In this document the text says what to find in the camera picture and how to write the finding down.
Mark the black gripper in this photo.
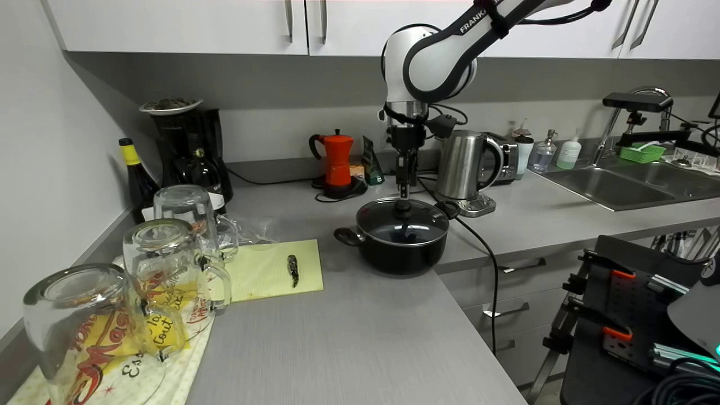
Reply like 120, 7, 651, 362
384, 120, 427, 220

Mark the glass pot lid black knob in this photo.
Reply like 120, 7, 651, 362
353, 196, 449, 248

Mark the black cooking pot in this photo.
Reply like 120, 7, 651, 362
332, 196, 452, 279

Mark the red moka pot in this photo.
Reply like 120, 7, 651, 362
308, 129, 357, 191

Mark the stainless steel electric kettle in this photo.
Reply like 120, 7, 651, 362
435, 129, 507, 203

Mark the kettle power base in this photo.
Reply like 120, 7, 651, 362
441, 191, 499, 220

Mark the silver toaster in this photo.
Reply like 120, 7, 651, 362
482, 133, 538, 186

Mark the clear soap dispenser bottle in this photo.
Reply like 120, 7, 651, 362
529, 129, 562, 178

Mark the clear plastic bag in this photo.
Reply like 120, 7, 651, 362
213, 213, 285, 248

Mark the yellow sticky notepad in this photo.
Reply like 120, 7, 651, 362
222, 236, 326, 305

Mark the white dish soap bottle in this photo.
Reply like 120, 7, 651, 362
554, 133, 585, 174

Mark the white cabinet door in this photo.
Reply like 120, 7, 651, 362
43, 0, 310, 56
306, 0, 625, 60

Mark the small upturned glass mug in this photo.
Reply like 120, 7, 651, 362
151, 183, 241, 263

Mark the black coffee maker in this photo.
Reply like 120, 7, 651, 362
137, 97, 237, 206

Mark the orange black clamp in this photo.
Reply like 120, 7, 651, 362
560, 250, 641, 304
539, 296, 637, 356

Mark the stainless steel sink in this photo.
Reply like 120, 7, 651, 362
545, 159, 720, 213

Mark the green sponge holder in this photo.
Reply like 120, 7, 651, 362
617, 140, 670, 166

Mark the dark wine bottle yellow cap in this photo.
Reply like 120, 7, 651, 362
117, 135, 159, 224

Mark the black robot cart panel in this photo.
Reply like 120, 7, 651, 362
556, 234, 720, 405

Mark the cutlery in drying rack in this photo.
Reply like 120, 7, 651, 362
647, 224, 720, 285

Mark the black rounded plate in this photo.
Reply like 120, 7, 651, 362
666, 279, 720, 359

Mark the clear drinking glasses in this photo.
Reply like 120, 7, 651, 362
6, 252, 234, 405

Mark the large upturned drinking glass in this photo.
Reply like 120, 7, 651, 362
20, 260, 153, 405

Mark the black power cable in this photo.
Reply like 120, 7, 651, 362
413, 171, 503, 356

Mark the silver drawer handle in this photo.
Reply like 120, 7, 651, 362
480, 299, 530, 321
499, 255, 548, 277

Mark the silver cabinet handle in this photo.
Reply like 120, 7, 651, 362
318, 0, 331, 45
283, 0, 297, 45

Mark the black camera on tripod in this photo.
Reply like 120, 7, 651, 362
599, 83, 720, 162

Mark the teal and black cable bundle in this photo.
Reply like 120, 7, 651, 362
634, 342, 720, 405

